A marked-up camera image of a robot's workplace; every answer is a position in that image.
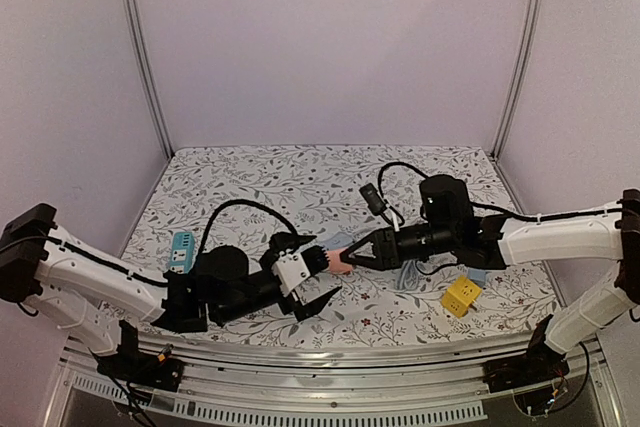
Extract pink cube plug adapter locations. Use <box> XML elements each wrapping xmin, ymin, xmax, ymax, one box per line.
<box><xmin>327</xmin><ymin>249</ymin><xmax>353</xmax><ymax>275</ymax></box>

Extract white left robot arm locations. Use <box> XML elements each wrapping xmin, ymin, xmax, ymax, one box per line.
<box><xmin>1</xmin><ymin>203</ymin><xmax>338</xmax><ymax>381</ymax></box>

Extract aluminium frame post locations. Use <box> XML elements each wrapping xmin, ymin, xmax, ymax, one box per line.
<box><xmin>490</xmin><ymin>0</ymin><xmax>543</xmax><ymax>164</ymax></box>
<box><xmin>122</xmin><ymin>0</ymin><xmax>175</xmax><ymax>161</ymax></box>

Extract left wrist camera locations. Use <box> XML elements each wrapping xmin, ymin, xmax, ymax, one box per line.
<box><xmin>271</xmin><ymin>246</ymin><xmax>329</xmax><ymax>297</ymax></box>

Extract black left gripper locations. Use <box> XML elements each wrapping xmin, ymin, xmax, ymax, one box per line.
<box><xmin>214</xmin><ymin>233</ymin><xmax>337</xmax><ymax>327</ymax></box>

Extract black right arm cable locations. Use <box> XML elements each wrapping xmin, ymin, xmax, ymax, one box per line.
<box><xmin>375</xmin><ymin>161</ymin><xmax>626</xmax><ymax>223</ymax></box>

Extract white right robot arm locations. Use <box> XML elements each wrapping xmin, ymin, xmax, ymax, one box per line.
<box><xmin>340</xmin><ymin>175</ymin><xmax>639</xmax><ymax>383</ymax></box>

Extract light blue power strip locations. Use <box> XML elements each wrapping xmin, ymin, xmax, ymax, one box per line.
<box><xmin>320</xmin><ymin>232</ymin><xmax>353</xmax><ymax>251</ymax></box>

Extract yellow cube plug adapter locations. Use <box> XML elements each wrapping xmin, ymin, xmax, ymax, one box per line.
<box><xmin>440</xmin><ymin>276</ymin><xmax>482</xmax><ymax>318</ymax></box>

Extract blue cube plug adapter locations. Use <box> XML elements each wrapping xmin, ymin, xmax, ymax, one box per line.
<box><xmin>467</xmin><ymin>268</ymin><xmax>486</xmax><ymax>287</ymax></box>

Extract left aluminium frame post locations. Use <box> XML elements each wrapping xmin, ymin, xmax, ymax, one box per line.
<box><xmin>122</xmin><ymin>0</ymin><xmax>175</xmax><ymax>161</ymax></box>

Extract teal white power strip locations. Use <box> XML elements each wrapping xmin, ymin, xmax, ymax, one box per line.
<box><xmin>168</xmin><ymin>232</ymin><xmax>195</xmax><ymax>274</ymax></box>

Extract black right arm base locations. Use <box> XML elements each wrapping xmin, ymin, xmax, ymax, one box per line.
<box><xmin>482</xmin><ymin>315</ymin><xmax>569</xmax><ymax>417</ymax></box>

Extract right aluminium frame post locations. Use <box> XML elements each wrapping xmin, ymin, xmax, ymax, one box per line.
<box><xmin>490</xmin><ymin>0</ymin><xmax>543</xmax><ymax>164</ymax></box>

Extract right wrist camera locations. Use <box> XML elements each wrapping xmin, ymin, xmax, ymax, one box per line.
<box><xmin>359</xmin><ymin>183</ymin><xmax>405</xmax><ymax>231</ymax></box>

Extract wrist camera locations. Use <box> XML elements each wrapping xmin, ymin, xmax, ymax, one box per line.
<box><xmin>271</xmin><ymin>246</ymin><xmax>329</xmax><ymax>297</ymax></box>
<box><xmin>359</xmin><ymin>183</ymin><xmax>405</xmax><ymax>231</ymax></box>

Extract aluminium front rail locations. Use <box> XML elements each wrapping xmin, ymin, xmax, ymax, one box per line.
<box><xmin>44</xmin><ymin>334</ymin><xmax>625</xmax><ymax>426</ymax></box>

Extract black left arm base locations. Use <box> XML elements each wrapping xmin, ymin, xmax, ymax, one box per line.
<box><xmin>96</xmin><ymin>320</ymin><xmax>185</xmax><ymax>392</ymax></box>

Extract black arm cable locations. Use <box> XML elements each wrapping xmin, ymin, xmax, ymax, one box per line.
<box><xmin>197</xmin><ymin>199</ymin><xmax>296</xmax><ymax>268</ymax></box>
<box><xmin>375</xmin><ymin>161</ymin><xmax>626</xmax><ymax>223</ymax></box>

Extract light blue power cord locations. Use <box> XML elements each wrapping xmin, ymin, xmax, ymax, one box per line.
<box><xmin>349</xmin><ymin>226</ymin><xmax>431</xmax><ymax>292</ymax></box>

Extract floral patterned table mat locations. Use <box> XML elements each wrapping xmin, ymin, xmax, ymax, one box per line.
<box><xmin>122</xmin><ymin>146</ymin><xmax>559</xmax><ymax>350</ymax></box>

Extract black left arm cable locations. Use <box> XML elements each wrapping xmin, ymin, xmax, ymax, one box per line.
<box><xmin>197</xmin><ymin>199</ymin><xmax>296</xmax><ymax>268</ymax></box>

